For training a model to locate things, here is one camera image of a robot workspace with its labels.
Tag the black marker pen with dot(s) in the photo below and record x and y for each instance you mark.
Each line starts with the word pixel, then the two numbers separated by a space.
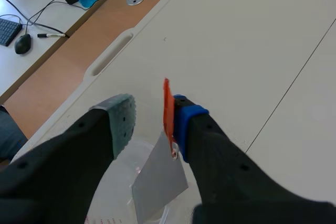
pixel 51 35

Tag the white desk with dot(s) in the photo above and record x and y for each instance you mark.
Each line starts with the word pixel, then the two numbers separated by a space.
pixel 15 72

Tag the black keyboard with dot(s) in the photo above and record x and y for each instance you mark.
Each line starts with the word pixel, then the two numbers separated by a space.
pixel 8 31

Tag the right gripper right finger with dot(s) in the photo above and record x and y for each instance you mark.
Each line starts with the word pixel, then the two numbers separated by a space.
pixel 223 171

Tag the person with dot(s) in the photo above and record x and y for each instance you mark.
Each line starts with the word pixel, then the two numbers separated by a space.
pixel 9 134

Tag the clear plastic beaker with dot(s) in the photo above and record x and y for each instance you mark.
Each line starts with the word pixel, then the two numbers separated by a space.
pixel 115 195

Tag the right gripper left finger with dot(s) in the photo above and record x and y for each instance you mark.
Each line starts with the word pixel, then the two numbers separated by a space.
pixel 65 155

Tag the black computer mouse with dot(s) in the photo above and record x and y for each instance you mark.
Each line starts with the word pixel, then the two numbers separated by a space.
pixel 23 44

